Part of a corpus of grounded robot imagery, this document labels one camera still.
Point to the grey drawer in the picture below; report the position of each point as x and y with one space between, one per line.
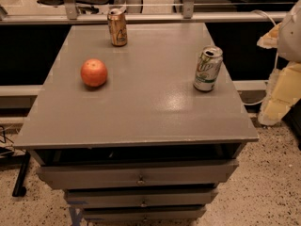
142 214
140 174
141 197

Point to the white green 7up can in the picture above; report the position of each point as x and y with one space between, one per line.
208 67

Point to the black stand leg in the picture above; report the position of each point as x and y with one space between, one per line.
19 188

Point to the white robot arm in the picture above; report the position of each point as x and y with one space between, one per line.
289 35

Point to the grey drawer cabinet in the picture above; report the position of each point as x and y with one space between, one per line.
147 110

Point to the bottom grey drawer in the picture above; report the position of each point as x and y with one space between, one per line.
142 214

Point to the top grey drawer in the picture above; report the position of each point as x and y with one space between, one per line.
140 174

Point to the middle grey drawer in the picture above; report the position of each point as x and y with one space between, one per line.
141 197

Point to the grey metal railing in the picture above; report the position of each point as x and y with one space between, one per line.
137 11

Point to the gold soda can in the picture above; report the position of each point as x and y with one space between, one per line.
117 27

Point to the orange fruit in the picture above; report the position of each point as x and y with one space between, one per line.
94 73

